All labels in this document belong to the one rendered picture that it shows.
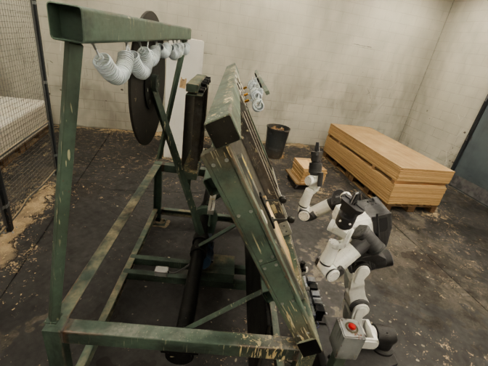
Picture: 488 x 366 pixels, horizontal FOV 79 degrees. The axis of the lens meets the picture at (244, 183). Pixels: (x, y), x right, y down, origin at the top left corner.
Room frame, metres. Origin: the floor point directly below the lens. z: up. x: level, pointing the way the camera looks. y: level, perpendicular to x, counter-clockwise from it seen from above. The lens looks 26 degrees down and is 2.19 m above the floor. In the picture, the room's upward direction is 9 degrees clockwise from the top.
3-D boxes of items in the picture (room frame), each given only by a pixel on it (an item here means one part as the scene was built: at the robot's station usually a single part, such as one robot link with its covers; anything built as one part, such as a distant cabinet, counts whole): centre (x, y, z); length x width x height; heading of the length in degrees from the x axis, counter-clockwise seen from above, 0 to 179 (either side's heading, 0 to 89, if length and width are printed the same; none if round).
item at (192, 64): (5.41, 1.36, 1.03); 0.61 x 0.58 x 2.05; 15
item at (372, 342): (1.63, -1.09, 0.28); 0.21 x 0.20 x 0.13; 95
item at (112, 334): (2.06, 0.26, 0.41); 2.20 x 1.38 x 0.83; 5
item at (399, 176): (5.63, -2.52, 0.39); 2.46 x 1.05 x 0.78; 15
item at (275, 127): (6.12, -0.53, 0.33); 0.52 x 0.51 x 0.65; 15
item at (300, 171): (4.92, -1.05, 0.20); 0.61 x 0.53 x 0.40; 15
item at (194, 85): (2.78, 0.55, 1.38); 0.70 x 0.15 x 0.85; 5
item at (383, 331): (1.63, -1.06, 0.19); 0.64 x 0.52 x 0.33; 95
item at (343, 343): (1.10, -0.68, 0.84); 0.12 x 0.12 x 0.18; 5
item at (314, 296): (1.53, -0.57, 0.69); 0.50 x 0.14 x 0.24; 5
